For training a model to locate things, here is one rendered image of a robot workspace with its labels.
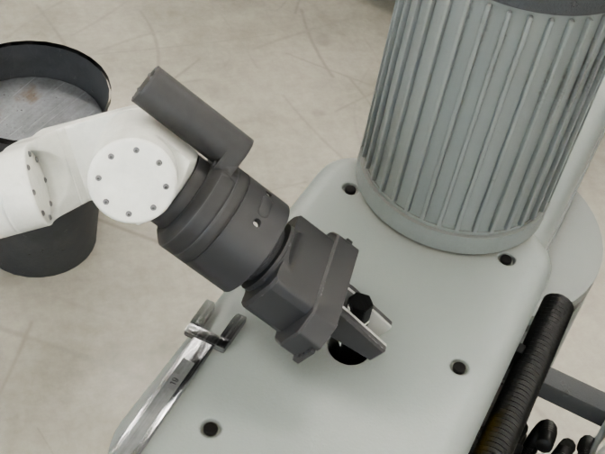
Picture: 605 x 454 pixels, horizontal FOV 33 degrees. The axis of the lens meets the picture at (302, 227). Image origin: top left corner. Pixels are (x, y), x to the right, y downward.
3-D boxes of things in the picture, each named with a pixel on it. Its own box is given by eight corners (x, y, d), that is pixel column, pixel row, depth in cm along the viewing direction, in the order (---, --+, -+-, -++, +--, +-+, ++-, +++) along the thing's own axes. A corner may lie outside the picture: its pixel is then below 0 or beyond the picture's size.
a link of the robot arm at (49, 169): (187, 199, 78) (17, 244, 78) (187, 167, 87) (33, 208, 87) (163, 119, 76) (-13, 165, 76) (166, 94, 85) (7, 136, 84)
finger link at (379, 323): (396, 325, 88) (341, 285, 86) (372, 340, 90) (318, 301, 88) (399, 312, 89) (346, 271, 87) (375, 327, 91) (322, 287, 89)
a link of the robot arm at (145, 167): (184, 289, 78) (58, 201, 74) (184, 240, 88) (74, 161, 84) (278, 176, 76) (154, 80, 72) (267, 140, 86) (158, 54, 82)
